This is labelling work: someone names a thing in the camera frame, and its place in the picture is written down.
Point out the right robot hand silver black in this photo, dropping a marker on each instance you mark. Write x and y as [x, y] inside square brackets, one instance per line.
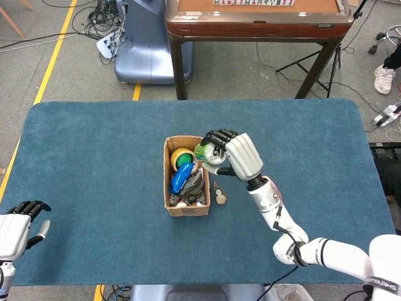
[244, 156]

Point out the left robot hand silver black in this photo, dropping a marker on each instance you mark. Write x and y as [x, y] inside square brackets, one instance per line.
[12, 232]

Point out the green drink can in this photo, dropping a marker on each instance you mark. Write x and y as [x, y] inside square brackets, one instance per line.
[203, 153]

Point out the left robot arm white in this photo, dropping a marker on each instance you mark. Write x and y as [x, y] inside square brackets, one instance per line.
[6, 279]

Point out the yellow tape roll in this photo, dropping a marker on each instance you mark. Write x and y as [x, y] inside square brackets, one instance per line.
[176, 153]

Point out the open cardboard box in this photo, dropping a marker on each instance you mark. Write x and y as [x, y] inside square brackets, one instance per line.
[188, 210]

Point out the grey striped cloth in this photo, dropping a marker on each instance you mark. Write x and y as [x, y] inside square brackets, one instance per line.
[194, 186]

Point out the green ball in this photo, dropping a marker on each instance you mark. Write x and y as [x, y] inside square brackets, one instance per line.
[183, 160]

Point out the blue snack packet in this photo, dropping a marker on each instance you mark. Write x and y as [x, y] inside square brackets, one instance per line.
[181, 177]

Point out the blue carpet table mat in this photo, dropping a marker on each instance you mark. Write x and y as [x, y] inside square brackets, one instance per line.
[94, 156]

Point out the brown mahjong table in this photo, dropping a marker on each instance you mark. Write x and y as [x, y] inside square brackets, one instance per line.
[250, 29]

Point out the black tripod stand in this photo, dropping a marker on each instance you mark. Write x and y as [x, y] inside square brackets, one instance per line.
[338, 59]

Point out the clear plastic bag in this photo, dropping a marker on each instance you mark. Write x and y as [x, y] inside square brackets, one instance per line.
[288, 293]

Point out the grey blue robot torso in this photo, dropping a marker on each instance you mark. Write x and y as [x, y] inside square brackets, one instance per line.
[197, 293]

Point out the black crate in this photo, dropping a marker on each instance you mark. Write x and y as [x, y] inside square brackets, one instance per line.
[388, 175]

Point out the face-showing mahjong tile row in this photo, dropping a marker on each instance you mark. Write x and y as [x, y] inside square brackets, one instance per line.
[250, 2]

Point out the white sneaker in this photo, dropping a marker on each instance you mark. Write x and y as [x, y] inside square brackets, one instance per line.
[384, 80]

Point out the chrome stool with castors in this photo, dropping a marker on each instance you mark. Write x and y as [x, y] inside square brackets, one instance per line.
[372, 49]

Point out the white power strip with plugs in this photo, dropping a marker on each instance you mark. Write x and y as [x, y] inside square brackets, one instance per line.
[105, 45]

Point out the black trouser leg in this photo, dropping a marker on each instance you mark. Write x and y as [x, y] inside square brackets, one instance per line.
[394, 59]

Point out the white chair wooden legs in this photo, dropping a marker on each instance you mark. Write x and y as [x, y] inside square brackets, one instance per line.
[12, 20]

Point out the white power strip red switch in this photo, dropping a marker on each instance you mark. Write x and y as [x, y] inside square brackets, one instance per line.
[383, 117]

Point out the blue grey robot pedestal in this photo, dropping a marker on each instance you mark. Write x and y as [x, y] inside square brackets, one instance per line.
[147, 47]

